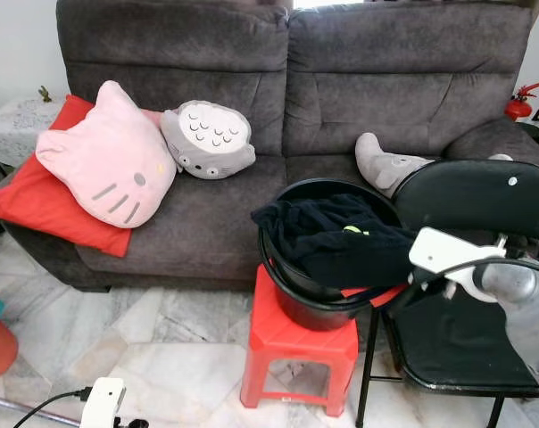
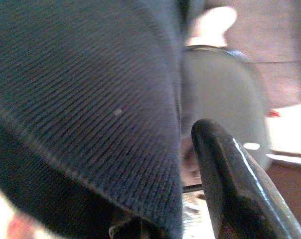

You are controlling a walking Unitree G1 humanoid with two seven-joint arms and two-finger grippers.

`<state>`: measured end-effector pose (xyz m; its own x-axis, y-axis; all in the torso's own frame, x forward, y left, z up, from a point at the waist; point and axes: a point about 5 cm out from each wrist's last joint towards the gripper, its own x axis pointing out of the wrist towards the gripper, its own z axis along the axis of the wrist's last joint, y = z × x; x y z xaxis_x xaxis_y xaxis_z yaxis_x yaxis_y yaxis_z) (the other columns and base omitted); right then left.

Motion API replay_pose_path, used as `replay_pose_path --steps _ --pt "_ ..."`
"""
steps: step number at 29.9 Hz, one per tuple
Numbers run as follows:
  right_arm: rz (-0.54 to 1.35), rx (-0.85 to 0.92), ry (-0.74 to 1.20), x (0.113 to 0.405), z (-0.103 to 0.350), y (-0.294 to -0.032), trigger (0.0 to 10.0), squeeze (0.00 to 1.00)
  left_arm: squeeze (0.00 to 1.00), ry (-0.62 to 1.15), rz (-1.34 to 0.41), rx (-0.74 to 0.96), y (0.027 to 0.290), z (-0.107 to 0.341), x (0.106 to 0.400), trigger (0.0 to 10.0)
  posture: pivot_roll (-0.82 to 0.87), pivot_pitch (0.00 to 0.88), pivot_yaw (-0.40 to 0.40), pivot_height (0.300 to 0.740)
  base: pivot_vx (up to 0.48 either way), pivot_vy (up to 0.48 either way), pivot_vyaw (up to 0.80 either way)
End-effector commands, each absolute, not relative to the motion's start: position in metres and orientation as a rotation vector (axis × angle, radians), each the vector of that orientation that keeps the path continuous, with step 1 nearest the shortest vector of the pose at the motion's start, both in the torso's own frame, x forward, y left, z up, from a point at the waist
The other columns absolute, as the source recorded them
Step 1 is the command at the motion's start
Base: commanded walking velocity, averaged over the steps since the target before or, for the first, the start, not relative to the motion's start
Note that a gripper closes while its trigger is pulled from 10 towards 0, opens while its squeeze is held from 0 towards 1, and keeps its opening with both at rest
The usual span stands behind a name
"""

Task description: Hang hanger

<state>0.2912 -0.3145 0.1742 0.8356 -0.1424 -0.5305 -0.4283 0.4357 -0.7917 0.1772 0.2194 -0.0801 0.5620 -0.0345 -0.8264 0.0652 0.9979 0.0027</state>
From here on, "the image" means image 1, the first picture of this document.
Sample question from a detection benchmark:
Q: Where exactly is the black polo shirt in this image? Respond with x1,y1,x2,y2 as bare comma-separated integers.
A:
252,194,427,309

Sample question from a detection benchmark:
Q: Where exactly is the black padded chair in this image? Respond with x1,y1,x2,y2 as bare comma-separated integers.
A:
354,159,539,428

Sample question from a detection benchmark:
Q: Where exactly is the red bin with teal bag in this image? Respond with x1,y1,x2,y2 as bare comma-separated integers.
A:
0,292,21,384

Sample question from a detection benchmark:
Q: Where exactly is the black plastic bucket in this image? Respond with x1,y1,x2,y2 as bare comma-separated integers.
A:
258,178,404,333

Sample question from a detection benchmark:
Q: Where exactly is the grey plush toy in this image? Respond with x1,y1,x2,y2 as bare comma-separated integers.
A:
354,132,435,199

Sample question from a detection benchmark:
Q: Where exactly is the red plastic stool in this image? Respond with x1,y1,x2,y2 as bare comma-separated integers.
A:
238,263,361,418

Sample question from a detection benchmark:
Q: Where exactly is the red cushion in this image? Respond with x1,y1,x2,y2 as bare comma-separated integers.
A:
0,94,154,258

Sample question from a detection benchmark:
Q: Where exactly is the silver metal clothes rack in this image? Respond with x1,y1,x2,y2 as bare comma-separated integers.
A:
0,392,70,428

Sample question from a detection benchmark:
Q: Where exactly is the red fire extinguisher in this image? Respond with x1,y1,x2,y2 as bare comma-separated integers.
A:
504,82,539,121

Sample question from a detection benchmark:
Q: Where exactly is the side table white lace cloth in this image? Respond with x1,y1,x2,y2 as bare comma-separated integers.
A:
0,96,70,169

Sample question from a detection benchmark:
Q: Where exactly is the dark grey fabric sofa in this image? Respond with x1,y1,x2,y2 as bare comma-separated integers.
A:
2,0,539,291

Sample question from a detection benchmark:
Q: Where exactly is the pink cat face pillow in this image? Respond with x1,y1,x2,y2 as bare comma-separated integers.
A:
35,80,178,230

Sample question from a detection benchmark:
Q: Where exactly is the grey round plush pillow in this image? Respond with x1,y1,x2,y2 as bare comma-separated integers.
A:
160,100,257,181

